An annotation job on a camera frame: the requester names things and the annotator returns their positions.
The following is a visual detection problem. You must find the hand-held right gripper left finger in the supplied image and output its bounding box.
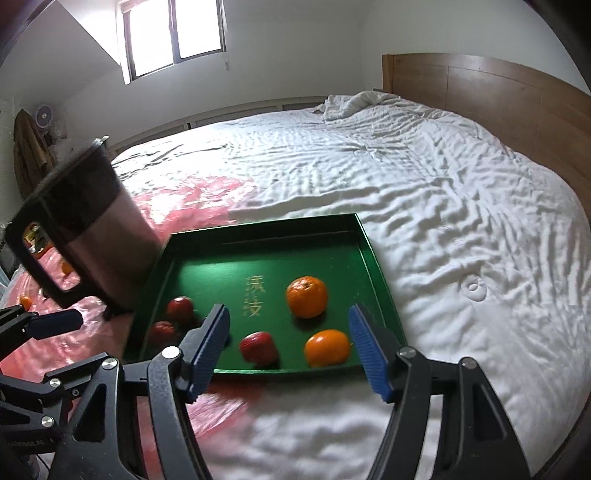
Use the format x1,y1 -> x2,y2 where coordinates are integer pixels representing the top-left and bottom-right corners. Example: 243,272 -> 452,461
46,303 -> 232,480

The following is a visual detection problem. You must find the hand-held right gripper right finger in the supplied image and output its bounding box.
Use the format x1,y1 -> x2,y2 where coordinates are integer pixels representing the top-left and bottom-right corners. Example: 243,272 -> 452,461
348,303 -> 529,480

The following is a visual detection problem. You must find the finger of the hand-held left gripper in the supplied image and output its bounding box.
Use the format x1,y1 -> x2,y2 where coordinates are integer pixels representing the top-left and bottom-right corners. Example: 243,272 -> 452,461
0,305 -> 84,356
0,364 -> 100,432

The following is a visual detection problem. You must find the red apple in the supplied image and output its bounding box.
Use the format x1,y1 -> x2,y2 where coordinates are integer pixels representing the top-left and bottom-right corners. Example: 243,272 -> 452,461
150,320 -> 177,344
239,331 -> 279,365
166,296 -> 195,324

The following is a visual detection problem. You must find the green tray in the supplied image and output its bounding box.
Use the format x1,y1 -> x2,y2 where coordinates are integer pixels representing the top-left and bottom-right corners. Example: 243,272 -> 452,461
122,213 -> 408,376

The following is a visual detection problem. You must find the black and bronze electric kettle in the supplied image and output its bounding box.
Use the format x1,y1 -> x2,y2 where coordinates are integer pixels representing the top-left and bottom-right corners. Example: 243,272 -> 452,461
4,136 -> 171,324

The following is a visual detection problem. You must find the pink plastic sheet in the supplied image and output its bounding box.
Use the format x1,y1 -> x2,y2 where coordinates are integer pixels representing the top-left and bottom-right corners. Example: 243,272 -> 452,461
0,175 -> 264,462

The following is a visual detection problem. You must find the brown hanging coat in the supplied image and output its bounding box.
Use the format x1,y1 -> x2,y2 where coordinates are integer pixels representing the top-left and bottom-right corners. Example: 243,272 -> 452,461
13,108 -> 51,199

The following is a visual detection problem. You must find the crumpled white blanket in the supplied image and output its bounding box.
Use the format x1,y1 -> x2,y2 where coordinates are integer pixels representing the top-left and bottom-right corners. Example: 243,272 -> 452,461
314,91 -> 416,121

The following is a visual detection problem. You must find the wooden headboard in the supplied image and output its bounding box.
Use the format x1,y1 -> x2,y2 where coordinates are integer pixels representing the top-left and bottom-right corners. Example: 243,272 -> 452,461
381,53 -> 591,195

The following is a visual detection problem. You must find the window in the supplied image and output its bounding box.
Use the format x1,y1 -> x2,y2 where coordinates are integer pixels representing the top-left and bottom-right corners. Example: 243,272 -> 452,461
117,0 -> 229,84

